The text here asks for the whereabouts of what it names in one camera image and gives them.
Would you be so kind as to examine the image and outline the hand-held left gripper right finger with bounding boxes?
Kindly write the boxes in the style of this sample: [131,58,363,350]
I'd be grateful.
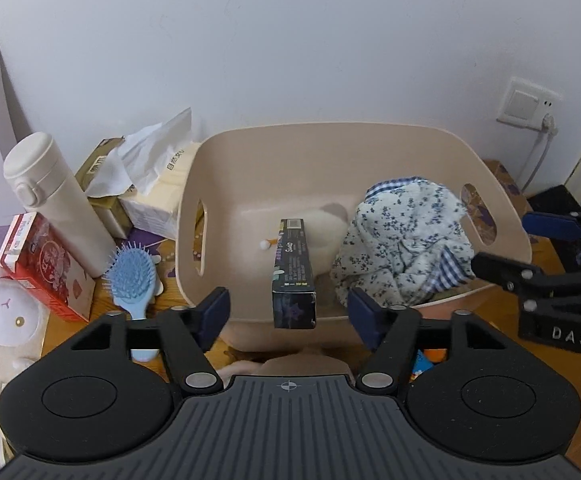
[348,288,512,392]

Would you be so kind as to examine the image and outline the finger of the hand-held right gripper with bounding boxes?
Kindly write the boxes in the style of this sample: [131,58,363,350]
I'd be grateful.
[471,252,581,307]
[523,207,581,247]

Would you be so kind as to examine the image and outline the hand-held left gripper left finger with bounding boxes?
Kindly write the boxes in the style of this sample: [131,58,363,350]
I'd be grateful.
[70,287,231,396]

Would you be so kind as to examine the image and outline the dark long cardboard box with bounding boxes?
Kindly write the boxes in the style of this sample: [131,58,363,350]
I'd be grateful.
[272,218,319,331]

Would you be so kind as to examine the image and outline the beige plastic basket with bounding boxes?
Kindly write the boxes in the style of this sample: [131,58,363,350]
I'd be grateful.
[176,122,534,353]

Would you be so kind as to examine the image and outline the wooden desktop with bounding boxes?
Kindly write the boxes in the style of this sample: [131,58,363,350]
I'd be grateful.
[40,195,581,461]

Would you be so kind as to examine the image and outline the black object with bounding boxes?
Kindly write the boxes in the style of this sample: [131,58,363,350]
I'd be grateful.
[527,185,581,217]

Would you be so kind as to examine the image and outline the white folded cloth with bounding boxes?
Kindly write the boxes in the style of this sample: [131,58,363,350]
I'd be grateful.
[303,203,351,281]

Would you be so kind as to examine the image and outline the colourful snack packet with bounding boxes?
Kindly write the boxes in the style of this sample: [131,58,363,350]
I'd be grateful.
[411,347,449,379]

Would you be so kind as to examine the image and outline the blue floral cloth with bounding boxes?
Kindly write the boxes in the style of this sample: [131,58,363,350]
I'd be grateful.
[331,176,476,308]

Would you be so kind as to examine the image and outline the blue hairbrush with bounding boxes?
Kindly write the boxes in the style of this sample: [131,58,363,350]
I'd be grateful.
[103,241,158,363]

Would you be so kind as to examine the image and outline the white tissue pack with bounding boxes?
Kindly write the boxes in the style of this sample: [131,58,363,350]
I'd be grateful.
[86,107,201,241]

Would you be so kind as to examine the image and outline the brown tissue box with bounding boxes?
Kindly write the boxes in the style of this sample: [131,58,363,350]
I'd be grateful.
[74,137,134,238]

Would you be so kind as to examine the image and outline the red printed box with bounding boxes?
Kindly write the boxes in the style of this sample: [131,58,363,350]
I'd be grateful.
[0,211,96,323]

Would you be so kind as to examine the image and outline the white thermos bottle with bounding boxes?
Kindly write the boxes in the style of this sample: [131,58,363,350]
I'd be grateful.
[3,132,116,278]

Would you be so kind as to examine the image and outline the white plush toy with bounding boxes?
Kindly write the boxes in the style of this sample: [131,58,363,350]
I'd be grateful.
[0,280,51,411]

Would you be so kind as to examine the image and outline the white plug cable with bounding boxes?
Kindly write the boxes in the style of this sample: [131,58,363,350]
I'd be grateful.
[521,112,559,193]

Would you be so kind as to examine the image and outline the white wall socket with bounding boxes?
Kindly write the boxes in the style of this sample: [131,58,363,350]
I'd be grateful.
[497,76,564,133]

